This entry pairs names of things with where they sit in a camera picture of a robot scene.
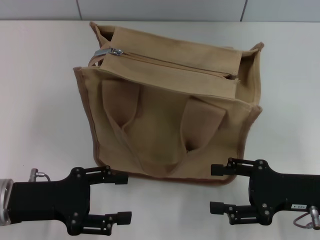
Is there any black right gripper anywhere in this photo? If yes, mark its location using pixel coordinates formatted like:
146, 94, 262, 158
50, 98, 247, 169
209, 157, 320, 226

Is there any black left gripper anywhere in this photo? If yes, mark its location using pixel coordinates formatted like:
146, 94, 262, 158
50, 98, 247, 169
8, 165, 133, 237

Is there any khaki canvas food bag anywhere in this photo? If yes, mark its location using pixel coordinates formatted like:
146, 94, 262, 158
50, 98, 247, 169
73, 21, 265, 186

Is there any silver metal zipper pull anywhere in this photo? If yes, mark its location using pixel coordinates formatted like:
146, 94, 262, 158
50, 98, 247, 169
94, 47, 124, 58

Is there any left gripper connector cable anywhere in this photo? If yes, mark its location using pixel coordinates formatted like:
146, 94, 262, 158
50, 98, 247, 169
29, 168, 52, 183

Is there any gripper connector cable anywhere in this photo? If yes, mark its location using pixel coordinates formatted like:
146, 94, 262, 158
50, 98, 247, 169
29, 168, 52, 183
293, 206, 320, 230

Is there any right gripper connector cable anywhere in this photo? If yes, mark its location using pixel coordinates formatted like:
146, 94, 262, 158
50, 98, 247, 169
293, 206, 320, 230

